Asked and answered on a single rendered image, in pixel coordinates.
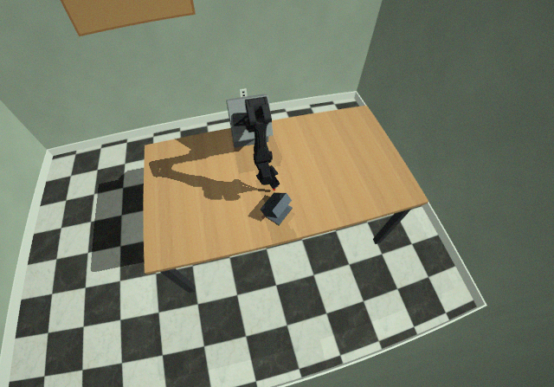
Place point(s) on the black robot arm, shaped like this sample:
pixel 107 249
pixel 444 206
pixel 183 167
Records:
pixel 262 156

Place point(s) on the dark grey panel with slot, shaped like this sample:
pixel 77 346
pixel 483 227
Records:
pixel 275 205

